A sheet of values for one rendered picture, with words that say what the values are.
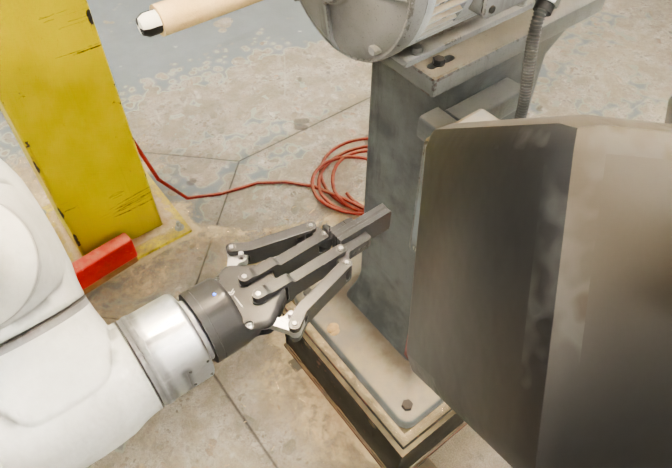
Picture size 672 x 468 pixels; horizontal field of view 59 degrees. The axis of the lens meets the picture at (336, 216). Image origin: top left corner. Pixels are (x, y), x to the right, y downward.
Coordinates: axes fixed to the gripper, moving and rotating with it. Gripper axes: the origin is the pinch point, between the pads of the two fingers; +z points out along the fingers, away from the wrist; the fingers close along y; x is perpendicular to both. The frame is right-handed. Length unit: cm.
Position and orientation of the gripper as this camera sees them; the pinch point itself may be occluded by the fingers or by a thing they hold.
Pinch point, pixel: (361, 230)
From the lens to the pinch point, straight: 64.3
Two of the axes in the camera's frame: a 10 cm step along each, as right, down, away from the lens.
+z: 7.9, -4.6, 4.0
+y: 6.1, 6.0, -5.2
